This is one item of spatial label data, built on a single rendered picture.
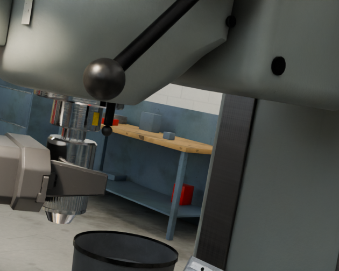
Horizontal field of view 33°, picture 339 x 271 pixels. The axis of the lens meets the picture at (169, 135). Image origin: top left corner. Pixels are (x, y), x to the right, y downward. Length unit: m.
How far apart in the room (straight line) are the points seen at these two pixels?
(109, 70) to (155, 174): 6.31
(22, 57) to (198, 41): 0.15
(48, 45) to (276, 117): 0.46
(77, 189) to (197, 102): 5.81
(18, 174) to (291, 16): 0.29
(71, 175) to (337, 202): 0.39
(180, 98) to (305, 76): 5.94
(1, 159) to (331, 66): 0.34
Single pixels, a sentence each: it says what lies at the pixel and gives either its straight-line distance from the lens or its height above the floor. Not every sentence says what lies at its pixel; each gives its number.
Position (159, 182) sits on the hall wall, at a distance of 6.65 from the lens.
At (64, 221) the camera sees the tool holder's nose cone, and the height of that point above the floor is 1.19.
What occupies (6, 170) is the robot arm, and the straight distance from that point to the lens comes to 0.50.
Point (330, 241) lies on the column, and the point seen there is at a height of 1.17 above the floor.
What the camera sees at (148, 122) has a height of 0.98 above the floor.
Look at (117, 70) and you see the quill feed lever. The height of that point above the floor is 1.34.
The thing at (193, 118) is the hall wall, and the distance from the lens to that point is 6.31.
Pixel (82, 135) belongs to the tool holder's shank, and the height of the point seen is 1.27.
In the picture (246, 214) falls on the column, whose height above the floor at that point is 1.17.
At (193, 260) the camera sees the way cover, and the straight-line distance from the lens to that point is 0.94.
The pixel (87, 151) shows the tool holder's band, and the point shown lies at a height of 1.26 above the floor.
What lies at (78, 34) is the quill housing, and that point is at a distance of 0.45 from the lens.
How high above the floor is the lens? 1.33
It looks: 4 degrees down
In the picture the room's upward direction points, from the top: 10 degrees clockwise
